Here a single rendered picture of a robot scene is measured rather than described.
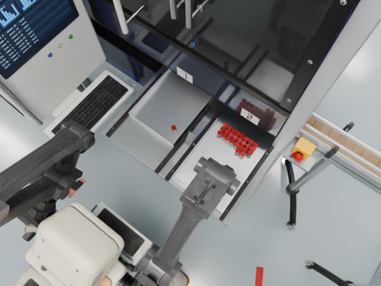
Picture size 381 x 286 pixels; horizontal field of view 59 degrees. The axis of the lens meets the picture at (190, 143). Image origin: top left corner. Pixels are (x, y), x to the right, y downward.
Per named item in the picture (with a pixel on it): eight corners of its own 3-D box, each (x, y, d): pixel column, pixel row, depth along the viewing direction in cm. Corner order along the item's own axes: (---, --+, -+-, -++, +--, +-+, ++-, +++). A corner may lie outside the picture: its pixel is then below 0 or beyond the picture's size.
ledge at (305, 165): (297, 133, 154) (299, 131, 152) (322, 148, 151) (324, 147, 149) (282, 156, 150) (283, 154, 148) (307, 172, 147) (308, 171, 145)
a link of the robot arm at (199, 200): (178, 183, 69) (219, 211, 67) (208, 149, 79) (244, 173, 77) (135, 273, 99) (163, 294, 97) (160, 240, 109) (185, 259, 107)
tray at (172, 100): (174, 66, 165) (173, 61, 162) (217, 93, 159) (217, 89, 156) (129, 116, 156) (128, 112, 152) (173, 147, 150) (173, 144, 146)
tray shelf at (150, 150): (166, 63, 168) (166, 61, 166) (287, 140, 152) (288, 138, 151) (102, 134, 155) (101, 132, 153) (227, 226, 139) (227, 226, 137)
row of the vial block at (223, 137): (218, 133, 152) (219, 129, 147) (251, 155, 148) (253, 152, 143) (215, 137, 151) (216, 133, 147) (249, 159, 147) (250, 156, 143)
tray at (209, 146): (217, 120, 154) (217, 117, 151) (265, 152, 148) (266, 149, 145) (172, 178, 145) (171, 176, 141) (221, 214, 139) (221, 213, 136)
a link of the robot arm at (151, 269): (134, 284, 97) (149, 295, 96) (149, 260, 93) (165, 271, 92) (148, 267, 105) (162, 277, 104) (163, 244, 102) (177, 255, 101)
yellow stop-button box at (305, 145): (298, 138, 142) (303, 132, 135) (313, 148, 140) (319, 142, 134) (289, 152, 140) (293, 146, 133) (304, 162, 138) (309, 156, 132)
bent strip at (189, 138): (189, 135, 152) (189, 130, 146) (195, 139, 151) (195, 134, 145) (170, 159, 148) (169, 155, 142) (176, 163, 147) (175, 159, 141)
